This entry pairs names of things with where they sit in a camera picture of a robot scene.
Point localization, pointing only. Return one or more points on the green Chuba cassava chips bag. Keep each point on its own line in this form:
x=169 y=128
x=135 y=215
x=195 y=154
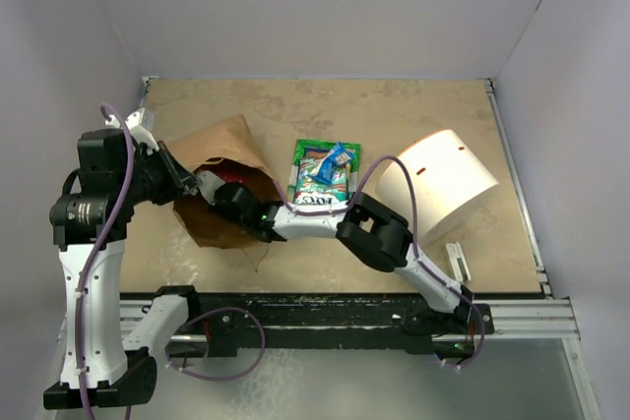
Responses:
x=299 y=150

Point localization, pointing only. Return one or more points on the aluminium table frame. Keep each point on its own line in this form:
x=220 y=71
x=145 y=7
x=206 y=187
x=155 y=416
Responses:
x=530 y=376

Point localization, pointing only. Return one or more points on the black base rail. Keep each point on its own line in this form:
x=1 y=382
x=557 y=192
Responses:
x=229 y=322

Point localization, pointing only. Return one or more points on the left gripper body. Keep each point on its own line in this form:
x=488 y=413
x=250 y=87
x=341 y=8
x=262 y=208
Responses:
x=153 y=179

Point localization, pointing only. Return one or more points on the teal Fox's candy bag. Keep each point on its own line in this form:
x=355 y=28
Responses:
x=310 y=192

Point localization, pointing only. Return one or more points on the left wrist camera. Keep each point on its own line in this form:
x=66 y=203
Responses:
x=139 y=124

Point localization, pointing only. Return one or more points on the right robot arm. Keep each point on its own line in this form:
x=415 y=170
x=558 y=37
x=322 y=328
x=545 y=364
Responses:
x=376 y=235

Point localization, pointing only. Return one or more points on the red snack packet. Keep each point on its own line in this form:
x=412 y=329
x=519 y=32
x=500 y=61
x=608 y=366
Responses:
x=232 y=177

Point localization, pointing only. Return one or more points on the small aluminium bracket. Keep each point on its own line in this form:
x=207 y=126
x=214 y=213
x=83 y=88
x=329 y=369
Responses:
x=457 y=262

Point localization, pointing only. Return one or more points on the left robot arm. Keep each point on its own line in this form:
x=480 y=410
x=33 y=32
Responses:
x=117 y=171

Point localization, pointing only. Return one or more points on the blue Burts chilli crisps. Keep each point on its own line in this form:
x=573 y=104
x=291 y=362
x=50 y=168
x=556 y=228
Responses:
x=312 y=157

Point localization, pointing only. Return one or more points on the brown paper bag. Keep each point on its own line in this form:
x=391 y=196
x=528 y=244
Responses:
x=221 y=146

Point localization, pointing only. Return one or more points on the light blue white snack packet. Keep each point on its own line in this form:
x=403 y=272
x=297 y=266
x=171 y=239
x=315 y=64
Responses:
x=336 y=157

